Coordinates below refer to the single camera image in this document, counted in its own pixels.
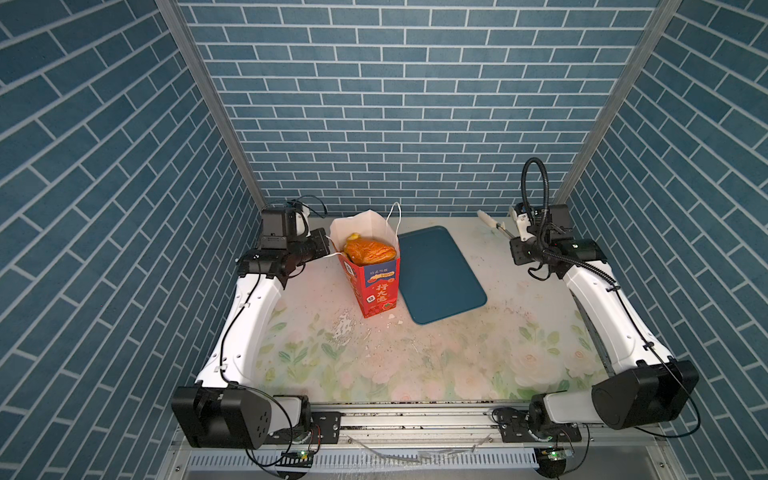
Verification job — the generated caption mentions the steel tongs with white tips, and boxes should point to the steel tongs with white tips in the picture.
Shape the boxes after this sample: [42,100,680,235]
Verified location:
[476,210,515,239]

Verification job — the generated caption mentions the reddish brown flaky pastry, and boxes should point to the reddish brown flaky pastry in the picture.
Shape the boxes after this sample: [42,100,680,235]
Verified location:
[343,233,397,267]

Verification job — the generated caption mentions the red white paper bag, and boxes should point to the red white paper bag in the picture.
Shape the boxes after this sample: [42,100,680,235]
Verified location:
[330,202,402,318]

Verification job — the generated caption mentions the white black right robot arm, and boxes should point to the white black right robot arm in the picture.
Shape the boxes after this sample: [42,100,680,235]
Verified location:
[510,203,699,436]

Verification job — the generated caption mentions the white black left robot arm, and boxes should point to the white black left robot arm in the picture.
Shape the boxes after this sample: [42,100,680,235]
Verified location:
[171,200,330,450]

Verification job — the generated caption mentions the dark teal plastic tray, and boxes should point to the dark teal plastic tray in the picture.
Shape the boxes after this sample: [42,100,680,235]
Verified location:
[399,226,487,325]

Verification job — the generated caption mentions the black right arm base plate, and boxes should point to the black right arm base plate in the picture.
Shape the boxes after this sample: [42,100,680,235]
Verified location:
[489,407,582,443]

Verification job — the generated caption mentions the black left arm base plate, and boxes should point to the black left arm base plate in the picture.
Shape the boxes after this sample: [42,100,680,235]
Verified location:
[265,411,342,446]

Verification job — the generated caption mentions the aluminium front rail frame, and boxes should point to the aluminium front rail frame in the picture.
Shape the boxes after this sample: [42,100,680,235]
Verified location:
[158,402,684,479]

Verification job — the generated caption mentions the aluminium corner post left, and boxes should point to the aluminium corner post left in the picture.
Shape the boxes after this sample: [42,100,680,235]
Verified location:
[156,0,267,211]

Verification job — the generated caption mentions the aluminium corner post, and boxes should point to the aluminium corner post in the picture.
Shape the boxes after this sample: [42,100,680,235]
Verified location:
[555,0,682,204]
[156,0,267,211]

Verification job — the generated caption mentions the aluminium corner post right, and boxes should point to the aluminium corner post right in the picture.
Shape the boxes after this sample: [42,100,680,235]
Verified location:
[555,0,682,204]

